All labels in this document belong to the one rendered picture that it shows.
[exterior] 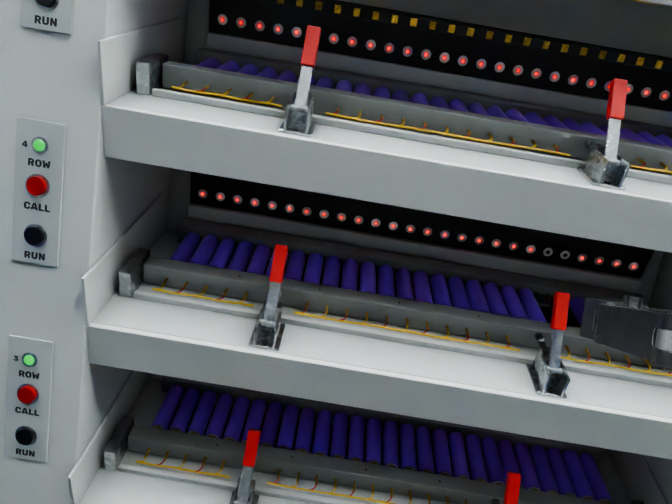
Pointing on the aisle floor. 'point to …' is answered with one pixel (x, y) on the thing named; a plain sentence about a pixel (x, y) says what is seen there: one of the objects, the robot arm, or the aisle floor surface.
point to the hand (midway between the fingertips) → (634, 326)
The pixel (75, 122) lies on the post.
